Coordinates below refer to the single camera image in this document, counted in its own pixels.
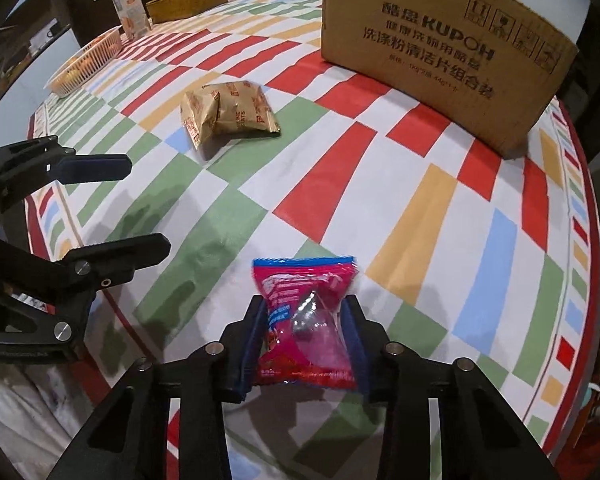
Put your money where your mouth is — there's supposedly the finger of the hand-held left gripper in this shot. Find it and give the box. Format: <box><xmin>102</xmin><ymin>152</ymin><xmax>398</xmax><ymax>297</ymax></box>
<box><xmin>0</xmin><ymin>135</ymin><xmax>134</xmax><ymax>221</ymax></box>
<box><xmin>0</xmin><ymin>232</ymin><xmax>172</xmax><ymax>347</ymax></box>

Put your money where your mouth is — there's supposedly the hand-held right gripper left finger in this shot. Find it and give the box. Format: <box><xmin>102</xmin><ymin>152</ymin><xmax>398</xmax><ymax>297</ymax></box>
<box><xmin>47</xmin><ymin>294</ymin><xmax>270</xmax><ymax>480</ymax></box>

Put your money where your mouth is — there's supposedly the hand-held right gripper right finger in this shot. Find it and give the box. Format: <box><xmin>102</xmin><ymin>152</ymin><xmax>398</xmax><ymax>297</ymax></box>
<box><xmin>341</xmin><ymin>294</ymin><xmax>561</xmax><ymax>480</ymax></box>

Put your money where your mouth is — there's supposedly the pink red snack packet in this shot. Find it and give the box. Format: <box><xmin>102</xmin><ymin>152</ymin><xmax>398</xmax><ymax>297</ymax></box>
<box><xmin>251</xmin><ymin>255</ymin><xmax>359</xmax><ymax>391</ymax></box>

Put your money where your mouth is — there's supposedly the brown cardboard box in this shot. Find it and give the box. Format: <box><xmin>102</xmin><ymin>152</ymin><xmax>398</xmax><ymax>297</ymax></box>
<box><xmin>320</xmin><ymin>0</ymin><xmax>579</xmax><ymax>161</ymax></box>

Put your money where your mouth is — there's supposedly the white plastic basket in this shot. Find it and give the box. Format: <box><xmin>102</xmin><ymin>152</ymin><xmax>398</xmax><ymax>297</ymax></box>
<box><xmin>46</xmin><ymin>25</ymin><xmax>123</xmax><ymax>98</ymax></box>

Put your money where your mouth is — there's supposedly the gold snack packet red print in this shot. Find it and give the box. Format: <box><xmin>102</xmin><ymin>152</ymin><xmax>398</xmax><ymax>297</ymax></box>
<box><xmin>180</xmin><ymin>87</ymin><xmax>222</xmax><ymax>151</ymax></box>
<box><xmin>202</xmin><ymin>80</ymin><xmax>282</xmax><ymax>139</ymax></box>

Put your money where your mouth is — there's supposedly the white orange drink carton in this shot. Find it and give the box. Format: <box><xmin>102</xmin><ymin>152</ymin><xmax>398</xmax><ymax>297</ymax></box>
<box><xmin>111</xmin><ymin>0</ymin><xmax>152</xmax><ymax>41</ymax></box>

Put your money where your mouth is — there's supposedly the colourful checked tablecloth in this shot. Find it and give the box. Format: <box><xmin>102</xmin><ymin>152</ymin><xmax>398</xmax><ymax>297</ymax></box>
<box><xmin>25</xmin><ymin>0</ymin><xmax>600</xmax><ymax>480</ymax></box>

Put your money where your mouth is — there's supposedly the yellow brown box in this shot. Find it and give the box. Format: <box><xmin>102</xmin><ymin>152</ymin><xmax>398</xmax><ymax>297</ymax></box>
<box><xmin>145</xmin><ymin>0</ymin><xmax>229</xmax><ymax>24</ymax></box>

